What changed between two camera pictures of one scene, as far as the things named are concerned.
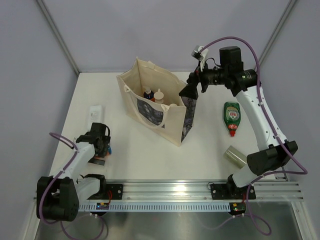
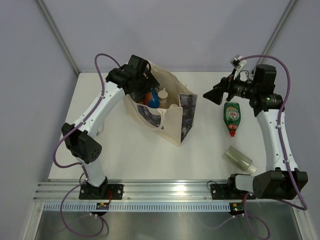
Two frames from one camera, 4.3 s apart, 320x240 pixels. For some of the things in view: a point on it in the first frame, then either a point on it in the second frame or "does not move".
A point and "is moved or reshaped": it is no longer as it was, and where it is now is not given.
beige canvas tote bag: [152, 101] does not move
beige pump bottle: [158, 97] is moved or reshaped
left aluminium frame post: [59, 35] does not move
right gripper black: [191, 90] to [216, 95]
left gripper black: [106, 140] to [150, 83]
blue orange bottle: [109, 152] to [152, 99]
